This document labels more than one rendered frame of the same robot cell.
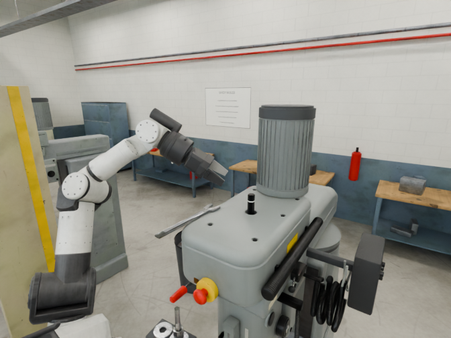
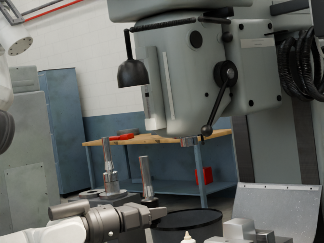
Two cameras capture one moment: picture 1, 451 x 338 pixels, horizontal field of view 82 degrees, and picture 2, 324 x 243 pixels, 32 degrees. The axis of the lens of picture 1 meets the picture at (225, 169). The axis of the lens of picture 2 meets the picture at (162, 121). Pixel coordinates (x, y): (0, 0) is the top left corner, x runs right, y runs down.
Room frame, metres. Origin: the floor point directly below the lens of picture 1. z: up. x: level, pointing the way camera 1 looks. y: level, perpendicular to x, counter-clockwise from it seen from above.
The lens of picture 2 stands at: (-0.71, -0.35, 1.43)
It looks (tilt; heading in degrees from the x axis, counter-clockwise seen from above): 3 degrees down; 13
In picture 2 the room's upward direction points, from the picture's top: 8 degrees counter-clockwise
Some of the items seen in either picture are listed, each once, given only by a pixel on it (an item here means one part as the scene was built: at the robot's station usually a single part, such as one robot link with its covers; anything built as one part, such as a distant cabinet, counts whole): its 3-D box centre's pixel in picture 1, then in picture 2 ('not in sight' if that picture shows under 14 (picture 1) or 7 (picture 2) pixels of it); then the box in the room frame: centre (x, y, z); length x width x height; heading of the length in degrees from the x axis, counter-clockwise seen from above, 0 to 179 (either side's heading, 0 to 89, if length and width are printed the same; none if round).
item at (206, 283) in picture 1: (207, 290); not in sight; (0.56, 0.05, 1.76); 0.06 x 0.02 x 0.06; 56
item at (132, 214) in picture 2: not in sight; (119, 220); (0.60, 0.09, 1.13); 0.13 x 0.12 x 0.10; 41
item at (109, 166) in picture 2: (177, 318); (107, 155); (0.95, 0.22, 1.26); 0.03 x 0.03 x 0.11
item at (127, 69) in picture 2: not in sight; (132, 73); (0.51, -0.02, 1.48); 0.07 x 0.07 x 0.06
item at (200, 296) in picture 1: (201, 295); not in sight; (0.54, 0.06, 1.76); 0.04 x 0.03 x 0.04; 56
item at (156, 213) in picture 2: not in sight; (156, 213); (0.63, 0.00, 1.13); 0.06 x 0.02 x 0.03; 131
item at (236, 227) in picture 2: not in sight; (239, 233); (0.67, -0.19, 1.05); 0.06 x 0.05 x 0.06; 58
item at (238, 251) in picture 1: (252, 232); not in sight; (0.76, -0.09, 1.81); 0.47 x 0.26 x 0.16; 146
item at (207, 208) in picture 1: (189, 219); not in sight; (0.69, 0.11, 1.89); 0.24 x 0.04 x 0.01; 143
